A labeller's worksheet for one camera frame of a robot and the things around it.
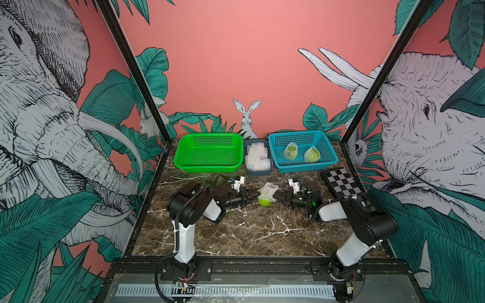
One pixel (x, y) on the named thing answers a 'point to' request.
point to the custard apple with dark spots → (291, 153)
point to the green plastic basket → (213, 153)
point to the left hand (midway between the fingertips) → (261, 193)
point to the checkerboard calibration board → (340, 182)
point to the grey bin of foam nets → (258, 156)
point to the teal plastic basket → (304, 139)
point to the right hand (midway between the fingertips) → (273, 194)
